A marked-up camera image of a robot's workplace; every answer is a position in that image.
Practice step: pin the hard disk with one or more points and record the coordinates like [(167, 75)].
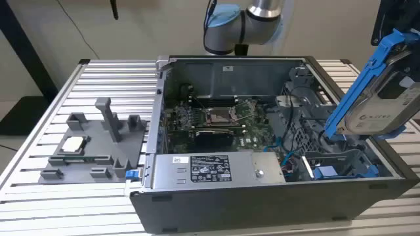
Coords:
[(367, 118)]

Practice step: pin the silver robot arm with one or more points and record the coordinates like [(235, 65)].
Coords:
[(225, 34)]

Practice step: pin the gray metal disk bay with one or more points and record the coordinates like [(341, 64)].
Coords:
[(311, 105)]

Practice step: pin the empty blue disk carrier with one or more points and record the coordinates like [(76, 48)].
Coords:
[(328, 172)]

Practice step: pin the green motherboard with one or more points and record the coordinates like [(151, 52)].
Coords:
[(252, 137)]

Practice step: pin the CPU socket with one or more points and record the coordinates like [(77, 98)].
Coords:
[(217, 115)]

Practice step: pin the black cooler block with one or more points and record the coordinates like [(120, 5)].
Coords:
[(213, 136)]

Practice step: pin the silver power supply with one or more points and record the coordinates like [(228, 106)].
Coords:
[(203, 169)]

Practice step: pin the black antenna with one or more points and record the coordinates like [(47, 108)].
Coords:
[(113, 9)]

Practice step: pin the black PC case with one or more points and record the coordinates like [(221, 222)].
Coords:
[(229, 211)]

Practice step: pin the blue case latch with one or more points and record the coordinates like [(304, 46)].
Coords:
[(132, 175)]

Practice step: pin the gray parts rack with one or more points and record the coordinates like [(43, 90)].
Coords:
[(97, 147)]

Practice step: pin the silver CPU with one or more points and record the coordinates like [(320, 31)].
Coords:
[(75, 144)]

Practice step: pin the black monitor stand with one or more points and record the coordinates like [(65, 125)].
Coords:
[(23, 49)]

